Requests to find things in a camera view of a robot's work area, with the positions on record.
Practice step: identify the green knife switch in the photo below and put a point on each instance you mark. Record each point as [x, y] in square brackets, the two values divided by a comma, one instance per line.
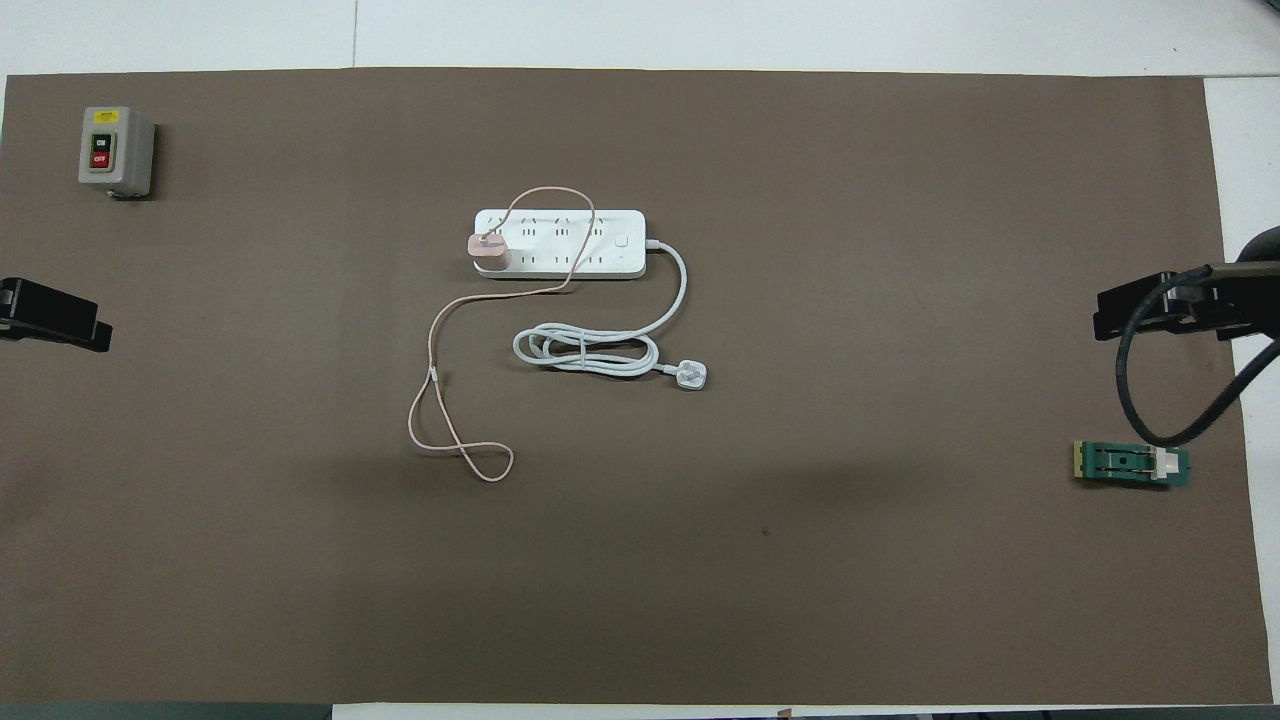
[1120, 463]

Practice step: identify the white power strip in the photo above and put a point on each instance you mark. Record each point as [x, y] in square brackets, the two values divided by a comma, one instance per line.
[580, 245]

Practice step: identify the grey on-off switch box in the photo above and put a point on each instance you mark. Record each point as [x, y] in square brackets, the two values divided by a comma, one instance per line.
[115, 150]

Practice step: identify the brown table mat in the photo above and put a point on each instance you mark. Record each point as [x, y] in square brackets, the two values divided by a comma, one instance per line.
[800, 550]

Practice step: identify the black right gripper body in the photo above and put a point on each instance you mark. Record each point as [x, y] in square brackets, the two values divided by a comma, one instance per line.
[1150, 312]

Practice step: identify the pink charger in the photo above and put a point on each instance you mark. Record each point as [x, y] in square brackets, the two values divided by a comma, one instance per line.
[490, 255]

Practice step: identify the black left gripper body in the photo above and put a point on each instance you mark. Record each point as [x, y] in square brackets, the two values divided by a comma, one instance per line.
[45, 315]

